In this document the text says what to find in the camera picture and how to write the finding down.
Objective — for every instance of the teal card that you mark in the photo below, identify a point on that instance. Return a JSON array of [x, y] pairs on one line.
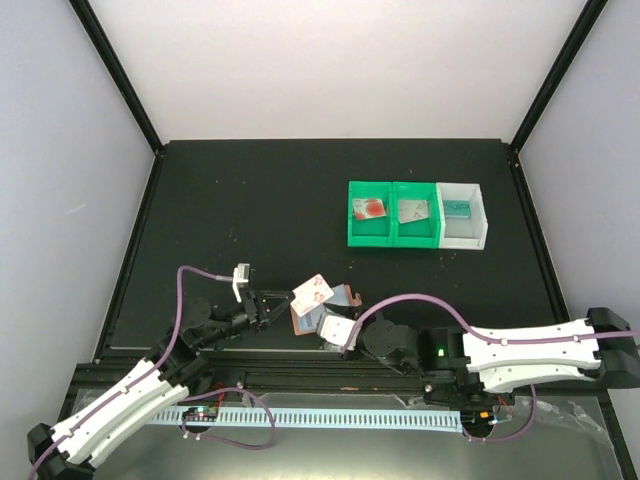
[[457, 209]]

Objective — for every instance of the magnetic stripe card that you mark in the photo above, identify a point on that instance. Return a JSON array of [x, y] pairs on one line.
[[307, 323], [412, 210]]

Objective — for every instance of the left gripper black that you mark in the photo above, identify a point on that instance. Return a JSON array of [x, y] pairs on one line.
[[258, 297]]

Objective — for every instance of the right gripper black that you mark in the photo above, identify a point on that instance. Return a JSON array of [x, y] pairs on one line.
[[350, 312]]

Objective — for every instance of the black aluminium rail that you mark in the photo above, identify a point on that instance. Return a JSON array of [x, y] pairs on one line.
[[292, 372]]

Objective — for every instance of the brown leather card holder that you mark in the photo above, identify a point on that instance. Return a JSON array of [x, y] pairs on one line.
[[343, 297]]

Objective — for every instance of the white flower card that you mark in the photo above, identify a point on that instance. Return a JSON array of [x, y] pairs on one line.
[[311, 294]]

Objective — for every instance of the left circuit board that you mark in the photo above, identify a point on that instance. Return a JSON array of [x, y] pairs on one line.
[[200, 414]]

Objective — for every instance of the left black frame post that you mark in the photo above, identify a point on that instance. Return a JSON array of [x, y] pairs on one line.
[[103, 47]]

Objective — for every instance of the white bin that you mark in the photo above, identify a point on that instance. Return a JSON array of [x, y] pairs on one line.
[[464, 225]]

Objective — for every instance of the white slotted cable duct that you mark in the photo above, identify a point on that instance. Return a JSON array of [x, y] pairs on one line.
[[314, 418]]

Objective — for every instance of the middle green bin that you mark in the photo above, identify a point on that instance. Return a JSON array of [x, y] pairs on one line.
[[424, 234]]

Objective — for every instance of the right circuit board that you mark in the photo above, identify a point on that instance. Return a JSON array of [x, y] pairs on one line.
[[481, 418]]

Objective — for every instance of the green bin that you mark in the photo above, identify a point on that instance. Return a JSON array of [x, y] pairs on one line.
[[377, 232], [424, 234]]

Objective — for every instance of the black frame post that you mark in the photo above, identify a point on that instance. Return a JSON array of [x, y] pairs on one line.
[[103, 47], [572, 45]]

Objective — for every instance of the red circle card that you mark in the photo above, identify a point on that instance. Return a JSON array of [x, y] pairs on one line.
[[368, 208]]

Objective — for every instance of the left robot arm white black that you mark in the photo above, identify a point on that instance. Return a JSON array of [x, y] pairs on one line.
[[173, 371]]

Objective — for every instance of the left green bin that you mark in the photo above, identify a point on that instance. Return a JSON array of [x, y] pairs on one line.
[[377, 232]]

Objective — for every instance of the right black frame post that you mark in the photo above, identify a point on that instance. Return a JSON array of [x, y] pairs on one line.
[[572, 45]]

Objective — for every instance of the circuit board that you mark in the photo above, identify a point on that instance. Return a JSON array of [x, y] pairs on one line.
[[481, 418], [200, 414]]

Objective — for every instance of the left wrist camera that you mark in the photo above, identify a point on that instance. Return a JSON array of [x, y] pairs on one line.
[[240, 280]]

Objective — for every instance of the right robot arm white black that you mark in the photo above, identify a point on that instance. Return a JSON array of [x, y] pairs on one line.
[[467, 365]]

